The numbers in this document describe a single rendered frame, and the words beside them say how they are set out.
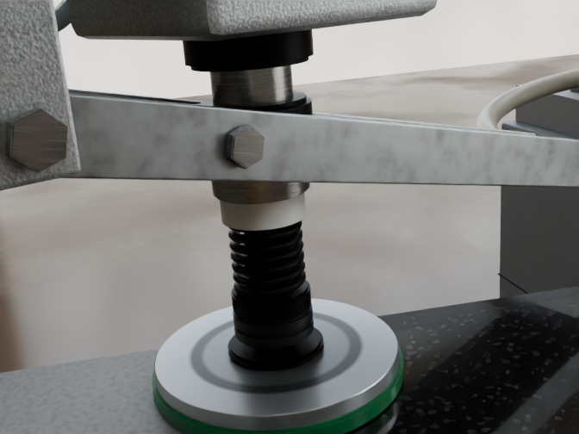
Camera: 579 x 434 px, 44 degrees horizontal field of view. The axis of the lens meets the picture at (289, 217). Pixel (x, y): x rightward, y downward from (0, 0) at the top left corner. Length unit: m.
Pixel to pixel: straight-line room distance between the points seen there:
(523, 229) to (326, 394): 1.29
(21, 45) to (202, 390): 0.31
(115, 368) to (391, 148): 0.33
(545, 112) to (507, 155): 1.03
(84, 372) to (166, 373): 0.11
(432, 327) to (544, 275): 1.06
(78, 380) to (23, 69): 0.37
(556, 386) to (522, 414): 0.05
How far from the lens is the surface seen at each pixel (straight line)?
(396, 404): 0.61
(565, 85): 1.26
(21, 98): 0.41
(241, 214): 0.57
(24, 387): 0.72
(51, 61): 0.41
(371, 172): 0.58
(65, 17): 0.66
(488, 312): 0.76
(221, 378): 0.61
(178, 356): 0.65
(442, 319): 0.74
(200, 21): 0.43
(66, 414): 0.66
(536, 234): 1.77
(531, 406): 0.62
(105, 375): 0.70
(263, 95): 0.55
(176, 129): 0.47
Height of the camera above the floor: 1.15
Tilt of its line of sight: 17 degrees down
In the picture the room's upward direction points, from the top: 5 degrees counter-clockwise
